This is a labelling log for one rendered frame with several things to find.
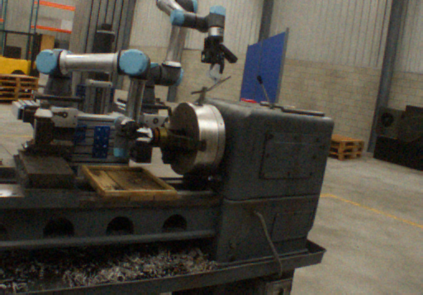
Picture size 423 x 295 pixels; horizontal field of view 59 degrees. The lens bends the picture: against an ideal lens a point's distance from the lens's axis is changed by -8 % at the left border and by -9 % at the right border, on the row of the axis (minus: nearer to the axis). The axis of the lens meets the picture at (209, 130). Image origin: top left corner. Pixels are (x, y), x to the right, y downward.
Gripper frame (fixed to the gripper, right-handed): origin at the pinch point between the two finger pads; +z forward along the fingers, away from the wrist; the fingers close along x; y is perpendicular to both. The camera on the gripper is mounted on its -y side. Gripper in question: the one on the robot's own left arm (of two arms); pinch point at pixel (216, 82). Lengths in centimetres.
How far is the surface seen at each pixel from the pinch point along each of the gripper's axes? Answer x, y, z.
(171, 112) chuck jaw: -5.1, 19.0, 15.2
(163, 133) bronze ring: 1.1, 25.2, 24.5
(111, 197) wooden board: 11, 49, 49
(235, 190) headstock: 14.8, -3.1, 46.2
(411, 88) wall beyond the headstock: -428, -910, -168
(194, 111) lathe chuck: 7.8, 14.9, 15.0
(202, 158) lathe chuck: 10.8, 11.5, 33.5
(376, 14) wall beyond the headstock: -529, -882, -393
